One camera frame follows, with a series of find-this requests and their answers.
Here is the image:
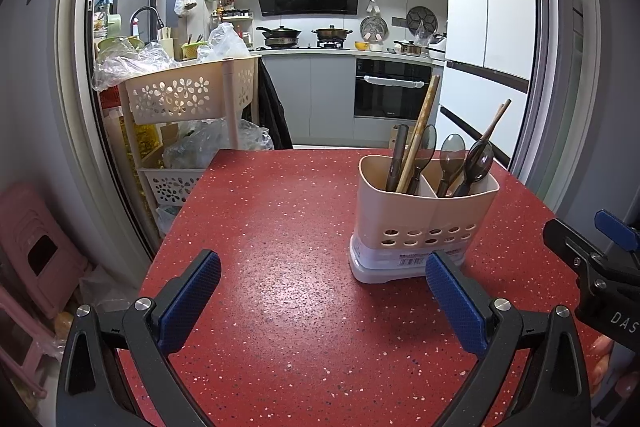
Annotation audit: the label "round metal steamer rack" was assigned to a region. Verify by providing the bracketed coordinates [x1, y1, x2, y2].
[406, 6, 440, 35]

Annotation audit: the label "black built-in oven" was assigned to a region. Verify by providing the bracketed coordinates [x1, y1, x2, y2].
[353, 57, 433, 120]

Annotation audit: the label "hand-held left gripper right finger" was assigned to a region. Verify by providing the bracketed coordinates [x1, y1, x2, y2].
[425, 251, 593, 427]

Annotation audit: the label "yellow oil bottle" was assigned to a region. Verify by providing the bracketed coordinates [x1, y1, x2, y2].
[132, 122, 163, 158]

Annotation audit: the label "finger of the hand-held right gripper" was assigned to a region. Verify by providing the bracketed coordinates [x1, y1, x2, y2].
[594, 209, 640, 253]
[543, 218, 640, 279]

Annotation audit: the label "black kitchen faucet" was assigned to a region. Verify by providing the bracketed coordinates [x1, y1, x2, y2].
[130, 6, 165, 42]

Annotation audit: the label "clear crumpled plastic bag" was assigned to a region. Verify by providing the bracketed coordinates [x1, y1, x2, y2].
[92, 42, 182, 90]

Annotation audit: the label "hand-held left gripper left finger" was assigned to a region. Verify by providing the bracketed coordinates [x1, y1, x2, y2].
[56, 249, 222, 427]

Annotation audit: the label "black wok with lid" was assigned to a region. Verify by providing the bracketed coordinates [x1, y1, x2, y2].
[256, 25, 302, 48]

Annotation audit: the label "pink plastic stool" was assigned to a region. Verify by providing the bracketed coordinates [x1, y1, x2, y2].
[0, 287, 56, 400]
[0, 182, 93, 315]

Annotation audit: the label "white refrigerator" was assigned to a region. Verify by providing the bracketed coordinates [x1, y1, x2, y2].
[437, 0, 538, 168]

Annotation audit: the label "grey lower cabinets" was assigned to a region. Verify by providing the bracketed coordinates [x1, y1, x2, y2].
[262, 54, 357, 146]

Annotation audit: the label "dark cooking pot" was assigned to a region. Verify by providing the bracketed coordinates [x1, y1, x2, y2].
[311, 25, 348, 42]

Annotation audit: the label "hanging metal strainer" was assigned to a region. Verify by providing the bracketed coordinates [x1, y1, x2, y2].
[360, 0, 388, 44]

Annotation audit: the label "person's right hand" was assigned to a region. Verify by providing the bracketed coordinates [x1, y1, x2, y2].
[590, 336, 640, 403]

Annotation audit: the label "black hanging jacket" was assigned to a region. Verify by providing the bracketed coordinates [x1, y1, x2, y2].
[258, 57, 295, 150]

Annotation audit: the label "beige utensil holder grey base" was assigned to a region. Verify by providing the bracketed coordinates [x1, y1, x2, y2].
[348, 154, 501, 284]

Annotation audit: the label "beige flower-cutout storage cart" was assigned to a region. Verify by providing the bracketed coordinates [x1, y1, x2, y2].
[120, 56, 263, 228]

